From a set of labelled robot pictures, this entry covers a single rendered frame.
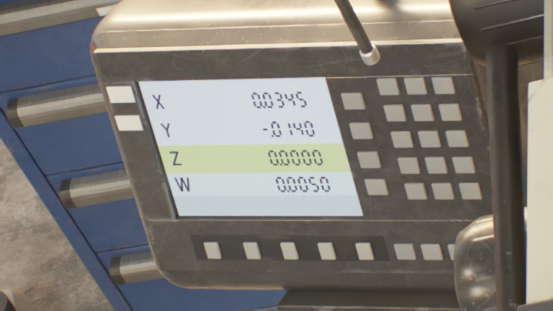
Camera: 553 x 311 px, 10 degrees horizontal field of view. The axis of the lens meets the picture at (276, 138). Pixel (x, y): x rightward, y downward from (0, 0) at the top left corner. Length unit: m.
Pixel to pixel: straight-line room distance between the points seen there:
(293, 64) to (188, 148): 0.13
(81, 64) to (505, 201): 2.03
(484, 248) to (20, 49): 1.96
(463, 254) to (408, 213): 0.79
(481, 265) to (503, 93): 0.09
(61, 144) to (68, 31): 0.19
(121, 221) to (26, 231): 0.61
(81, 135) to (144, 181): 1.14
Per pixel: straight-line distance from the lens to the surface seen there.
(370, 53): 1.61
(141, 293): 3.69
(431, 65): 2.19
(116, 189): 3.51
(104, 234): 3.61
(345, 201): 2.28
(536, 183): 1.25
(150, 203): 2.36
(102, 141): 3.49
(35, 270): 4.13
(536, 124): 1.27
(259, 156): 2.29
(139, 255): 3.62
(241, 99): 2.27
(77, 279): 4.08
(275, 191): 2.30
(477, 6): 1.43
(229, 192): 2.32
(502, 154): 1.40
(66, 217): 3.60
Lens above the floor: 2.74
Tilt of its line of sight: 42 degrees down
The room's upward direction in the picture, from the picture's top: 30 degrees counter-clockwise
